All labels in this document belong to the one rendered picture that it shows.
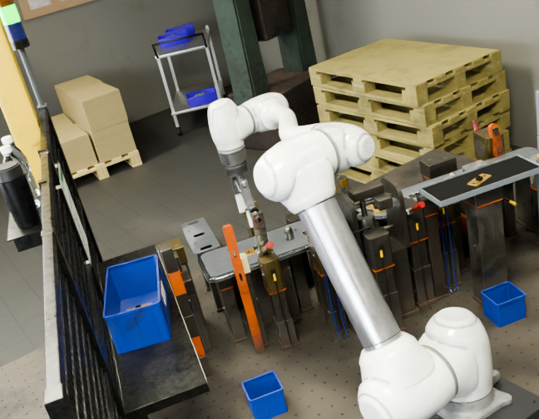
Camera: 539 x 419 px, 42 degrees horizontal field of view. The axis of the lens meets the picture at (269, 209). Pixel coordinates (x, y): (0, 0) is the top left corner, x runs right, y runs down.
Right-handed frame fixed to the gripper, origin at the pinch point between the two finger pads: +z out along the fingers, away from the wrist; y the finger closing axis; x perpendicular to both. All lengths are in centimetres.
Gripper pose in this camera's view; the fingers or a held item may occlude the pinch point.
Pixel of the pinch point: (248, 215)
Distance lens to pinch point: 239.3
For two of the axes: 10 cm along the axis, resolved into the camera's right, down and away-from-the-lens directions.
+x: -9.3, 3.1, -1.9
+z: 2.1, 8.8, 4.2
